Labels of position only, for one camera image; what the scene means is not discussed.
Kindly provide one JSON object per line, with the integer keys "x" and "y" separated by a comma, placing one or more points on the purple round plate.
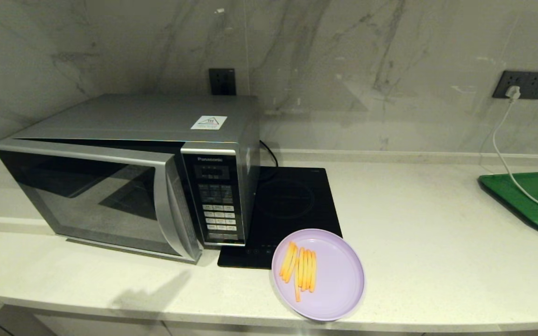
{"x": 339, "y": 280}

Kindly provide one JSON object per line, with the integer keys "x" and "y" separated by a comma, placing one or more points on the dark glass microwave door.
{"x": 87, "y": 200}

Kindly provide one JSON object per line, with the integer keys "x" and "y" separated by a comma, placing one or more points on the silver Panasonic microwave oven body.
{"x": 133, "y": 116}

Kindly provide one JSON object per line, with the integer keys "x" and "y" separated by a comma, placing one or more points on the black induction cooktop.
{"x": 292, "y": 200}

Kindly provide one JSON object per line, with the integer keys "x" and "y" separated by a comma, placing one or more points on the white warning sticker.
{"x": 209, "y": 122}

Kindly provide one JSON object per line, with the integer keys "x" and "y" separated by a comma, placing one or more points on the long thin orange french fry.
{"x": 297, "y": 290}

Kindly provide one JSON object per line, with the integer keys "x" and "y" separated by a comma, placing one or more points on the white power plug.
{"x": 512, "y": 93}

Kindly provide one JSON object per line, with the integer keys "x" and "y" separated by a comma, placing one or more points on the small black wall socket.
{"x": 222, "y": 82}

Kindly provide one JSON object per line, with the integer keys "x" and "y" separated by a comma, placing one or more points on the wide black wall socket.
{"x": 533, "y": 85}

